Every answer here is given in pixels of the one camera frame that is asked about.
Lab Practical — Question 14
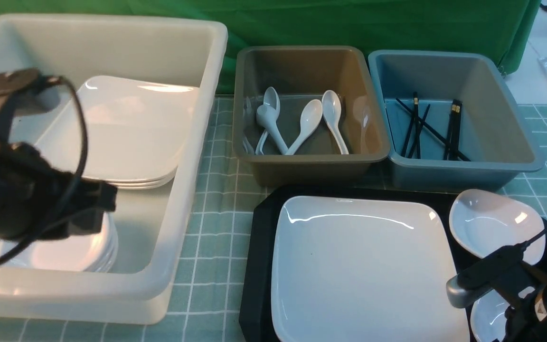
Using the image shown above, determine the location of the long diagonal black chopstick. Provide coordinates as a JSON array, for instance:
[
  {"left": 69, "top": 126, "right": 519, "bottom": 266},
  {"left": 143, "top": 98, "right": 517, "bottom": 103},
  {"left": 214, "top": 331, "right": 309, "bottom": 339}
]
[{"left": 396, "top": 98, "right": 471, "bottom": 162}]

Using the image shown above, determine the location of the white spoon in bin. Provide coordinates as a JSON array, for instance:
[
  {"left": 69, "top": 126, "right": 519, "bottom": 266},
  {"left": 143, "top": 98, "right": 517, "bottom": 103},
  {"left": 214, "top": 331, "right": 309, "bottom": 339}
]
[{"left": 321, "top": 90, "right": 349, "bottom": 154}]

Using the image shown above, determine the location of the brown plastic bin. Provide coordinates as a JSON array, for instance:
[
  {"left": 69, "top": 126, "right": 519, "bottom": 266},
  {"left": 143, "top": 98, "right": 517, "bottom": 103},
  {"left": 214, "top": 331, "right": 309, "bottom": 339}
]
[{"left": 232, "top": 46, "right": 390, "bottom": 188}]

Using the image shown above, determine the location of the black chopstick in bin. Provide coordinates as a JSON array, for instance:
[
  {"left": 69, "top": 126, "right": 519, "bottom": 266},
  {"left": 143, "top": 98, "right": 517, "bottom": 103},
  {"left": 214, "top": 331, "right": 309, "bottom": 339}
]
[{"left": 407, "top": 104, "right": 431, "bottom": 159}]

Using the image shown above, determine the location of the blue plastic bin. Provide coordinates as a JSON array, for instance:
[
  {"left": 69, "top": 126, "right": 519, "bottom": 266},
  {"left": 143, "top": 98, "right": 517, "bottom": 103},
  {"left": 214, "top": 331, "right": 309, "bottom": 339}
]
[{"left": 368, "top": 50, "right": 545, "bottom": 192}]

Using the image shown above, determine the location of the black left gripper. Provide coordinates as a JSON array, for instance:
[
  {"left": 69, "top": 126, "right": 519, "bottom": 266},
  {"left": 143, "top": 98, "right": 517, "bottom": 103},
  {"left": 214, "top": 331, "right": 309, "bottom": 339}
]
[{"left": 0, "top": 143, "right": 118, "bottom": 241}]

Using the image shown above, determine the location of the white spoon underneath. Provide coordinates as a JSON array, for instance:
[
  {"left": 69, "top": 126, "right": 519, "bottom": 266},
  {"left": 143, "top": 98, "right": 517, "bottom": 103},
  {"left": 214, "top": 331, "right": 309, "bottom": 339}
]
[{"left": 255, "top": 87, "right": 280, "bottom": 154}]

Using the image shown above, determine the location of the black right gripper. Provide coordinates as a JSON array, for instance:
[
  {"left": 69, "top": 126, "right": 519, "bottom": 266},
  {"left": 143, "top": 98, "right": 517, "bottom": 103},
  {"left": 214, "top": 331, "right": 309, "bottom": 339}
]
[{"left": 446, "top": 245, "right": 547, "bottom": 342}]

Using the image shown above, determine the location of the white bowl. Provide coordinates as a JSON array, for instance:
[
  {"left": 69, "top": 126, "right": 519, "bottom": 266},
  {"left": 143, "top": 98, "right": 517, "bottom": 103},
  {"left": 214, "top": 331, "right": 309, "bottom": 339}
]
[
  {"left": 449, "top": 189, "right": 544, "bottom": 258},
  {"left": 470, "top": 290, "right": 509, "bottom": 342}
]

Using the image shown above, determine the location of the white ceramic spoon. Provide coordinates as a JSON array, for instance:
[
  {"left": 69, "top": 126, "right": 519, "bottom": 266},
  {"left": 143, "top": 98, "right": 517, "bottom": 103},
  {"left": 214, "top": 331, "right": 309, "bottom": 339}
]
[{"left": 285, "top": 99, "right": 323, "bottom": 155}]

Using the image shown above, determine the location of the grey-white spoon on top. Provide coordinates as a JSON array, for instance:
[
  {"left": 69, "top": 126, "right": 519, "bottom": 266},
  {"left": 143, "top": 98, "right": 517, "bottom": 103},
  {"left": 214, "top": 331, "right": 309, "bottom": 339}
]
[{"left": 256, "top": 104, "right": 288, "bottom": 154}]

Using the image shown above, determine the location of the stack of white plates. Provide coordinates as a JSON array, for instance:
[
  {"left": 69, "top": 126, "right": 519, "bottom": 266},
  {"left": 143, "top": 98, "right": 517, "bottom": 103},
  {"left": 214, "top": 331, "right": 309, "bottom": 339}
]
[{"left": 31, "top": 75, "right": 201, "bottom": 190}]

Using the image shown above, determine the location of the large white square plate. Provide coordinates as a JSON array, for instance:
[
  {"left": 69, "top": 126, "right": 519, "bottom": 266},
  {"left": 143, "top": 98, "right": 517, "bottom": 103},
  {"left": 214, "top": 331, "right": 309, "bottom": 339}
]
[{"left": 271, "top": 196, "right": 471, "bottom": 342}]

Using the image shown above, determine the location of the stack of white bowls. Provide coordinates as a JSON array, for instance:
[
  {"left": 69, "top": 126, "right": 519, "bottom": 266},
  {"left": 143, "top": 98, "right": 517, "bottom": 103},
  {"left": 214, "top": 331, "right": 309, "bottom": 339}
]
[{"left": 5, "top": 213, "right": 119, "bottom": 273}]

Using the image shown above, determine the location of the green checked tablecloth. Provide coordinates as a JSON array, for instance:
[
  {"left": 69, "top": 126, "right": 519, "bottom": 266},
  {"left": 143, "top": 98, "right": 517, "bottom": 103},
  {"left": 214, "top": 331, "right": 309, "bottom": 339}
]
[{"left": 0, "top": 97, "right": 547, "bottom": 342}]

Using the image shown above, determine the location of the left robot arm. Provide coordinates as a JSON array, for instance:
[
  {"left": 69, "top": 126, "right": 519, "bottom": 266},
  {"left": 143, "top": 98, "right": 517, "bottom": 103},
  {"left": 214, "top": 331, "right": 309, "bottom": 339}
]
[{"left": 0, "top": 68, "right": 75, "bottom": 242}]

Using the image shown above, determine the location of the black cable left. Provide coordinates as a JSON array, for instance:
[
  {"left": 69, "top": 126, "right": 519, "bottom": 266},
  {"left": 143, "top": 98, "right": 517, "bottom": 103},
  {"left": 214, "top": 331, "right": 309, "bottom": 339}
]
[{"left": 0, "top": 75, "right": 89, "bottom": 277}]

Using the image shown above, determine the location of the large white plastic tub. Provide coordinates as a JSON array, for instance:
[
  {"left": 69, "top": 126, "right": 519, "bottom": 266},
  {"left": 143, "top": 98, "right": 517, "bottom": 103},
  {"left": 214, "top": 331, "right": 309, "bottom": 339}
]
[{"left": 0, "top": 14, "right": 228, "bottom": 324}]

